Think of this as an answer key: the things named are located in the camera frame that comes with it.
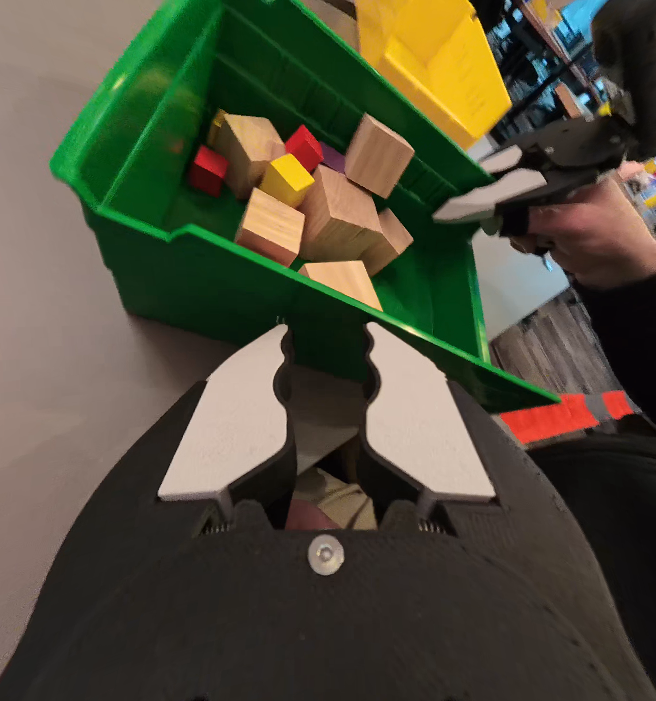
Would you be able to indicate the storage shelving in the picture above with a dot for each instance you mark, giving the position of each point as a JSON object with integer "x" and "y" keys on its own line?
{"x": 547, "y": 65}

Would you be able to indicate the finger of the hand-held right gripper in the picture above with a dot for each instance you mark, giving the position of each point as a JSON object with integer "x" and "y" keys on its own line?
{"x": 502, "y": 160}
{"x": 492, "y": 191}

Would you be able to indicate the yellow plastic box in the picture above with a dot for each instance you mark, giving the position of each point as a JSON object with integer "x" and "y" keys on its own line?
{"x": 432, "y": 60}

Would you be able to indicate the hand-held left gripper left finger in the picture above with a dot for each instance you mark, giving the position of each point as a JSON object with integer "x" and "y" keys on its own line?
{"x": 234, "y": 427}

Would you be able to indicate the pile of wooden cubes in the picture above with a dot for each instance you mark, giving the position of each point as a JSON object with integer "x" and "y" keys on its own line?
{"x": 333, "y": 213}

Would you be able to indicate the person's torso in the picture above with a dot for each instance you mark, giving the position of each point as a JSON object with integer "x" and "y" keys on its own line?
{"x": 623, "y": 520}

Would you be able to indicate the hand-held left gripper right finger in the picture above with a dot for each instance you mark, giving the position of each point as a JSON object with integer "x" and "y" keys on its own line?
{"x": 421, "y": 432}

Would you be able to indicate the person's right forearm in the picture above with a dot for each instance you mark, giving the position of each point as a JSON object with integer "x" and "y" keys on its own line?
{"x": 634, "y": 339}

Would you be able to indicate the orange floor tape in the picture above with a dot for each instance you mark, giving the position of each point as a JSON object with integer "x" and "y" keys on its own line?
{"x": 547, "y": 419}

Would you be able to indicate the green plastic box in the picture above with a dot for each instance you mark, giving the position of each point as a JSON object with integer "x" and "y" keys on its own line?
{"x": 196, "y": 274}

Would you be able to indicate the person's right hand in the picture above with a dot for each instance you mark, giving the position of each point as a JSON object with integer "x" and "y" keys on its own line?
{"x": 601, "y": 241}

